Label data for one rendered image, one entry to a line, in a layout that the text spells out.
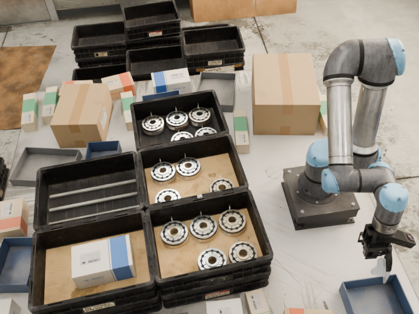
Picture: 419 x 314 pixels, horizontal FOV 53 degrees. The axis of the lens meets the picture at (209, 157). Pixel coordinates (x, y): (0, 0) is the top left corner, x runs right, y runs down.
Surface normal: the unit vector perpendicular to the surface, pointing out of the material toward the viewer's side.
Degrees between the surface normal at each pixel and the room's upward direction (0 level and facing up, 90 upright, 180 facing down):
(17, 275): 0
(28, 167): 0
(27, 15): 90
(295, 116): 90
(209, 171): 0
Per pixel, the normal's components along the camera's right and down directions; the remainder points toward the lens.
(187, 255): -0.04, -0.66
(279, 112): -0.04, 0.75
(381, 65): -0.07, 0.56
